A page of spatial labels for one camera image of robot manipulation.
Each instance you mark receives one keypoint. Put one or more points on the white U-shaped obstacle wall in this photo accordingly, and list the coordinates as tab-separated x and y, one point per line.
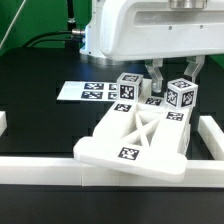
69	171

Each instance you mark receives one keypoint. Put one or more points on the black vertical pole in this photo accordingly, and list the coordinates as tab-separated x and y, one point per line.
71	23

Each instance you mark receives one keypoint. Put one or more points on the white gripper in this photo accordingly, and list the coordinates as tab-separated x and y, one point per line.
151	29

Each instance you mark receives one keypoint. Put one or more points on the white marker base plate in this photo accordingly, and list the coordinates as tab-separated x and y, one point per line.
88	91

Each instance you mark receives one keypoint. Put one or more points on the white chair back frame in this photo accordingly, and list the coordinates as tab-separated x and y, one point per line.
148	140

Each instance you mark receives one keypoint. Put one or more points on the white tagged cube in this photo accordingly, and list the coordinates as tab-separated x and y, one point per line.
129	86
181	93

